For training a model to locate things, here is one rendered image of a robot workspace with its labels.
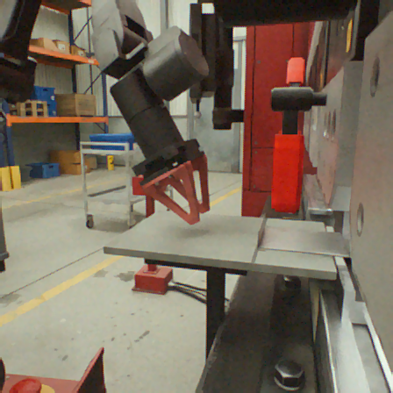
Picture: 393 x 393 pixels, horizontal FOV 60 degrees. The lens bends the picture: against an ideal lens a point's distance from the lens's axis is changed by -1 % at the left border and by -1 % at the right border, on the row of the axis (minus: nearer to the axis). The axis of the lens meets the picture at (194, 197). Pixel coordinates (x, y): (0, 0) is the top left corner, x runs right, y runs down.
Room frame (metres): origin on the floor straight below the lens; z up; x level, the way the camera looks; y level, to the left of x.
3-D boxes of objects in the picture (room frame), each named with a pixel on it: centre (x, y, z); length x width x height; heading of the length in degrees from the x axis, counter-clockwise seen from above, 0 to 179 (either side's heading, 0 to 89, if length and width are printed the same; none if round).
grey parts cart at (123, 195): (3.87, 0.74, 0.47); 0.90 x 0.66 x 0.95; 155
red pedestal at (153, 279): (2.26, 0.30, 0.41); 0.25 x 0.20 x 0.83; 74
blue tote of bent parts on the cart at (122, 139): (3.72, 0.82, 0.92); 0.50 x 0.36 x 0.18; 65
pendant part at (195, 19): (1.67, -0.04, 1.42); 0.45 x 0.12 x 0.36; 0
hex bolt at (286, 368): (0.28, -0.09, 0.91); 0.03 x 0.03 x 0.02
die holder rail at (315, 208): (0.93, -0.33, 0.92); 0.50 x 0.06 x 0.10; 164
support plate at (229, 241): (0.44, -0.04, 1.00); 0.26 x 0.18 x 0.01; 74
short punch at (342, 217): (0.40, -0.18, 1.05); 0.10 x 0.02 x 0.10; 164
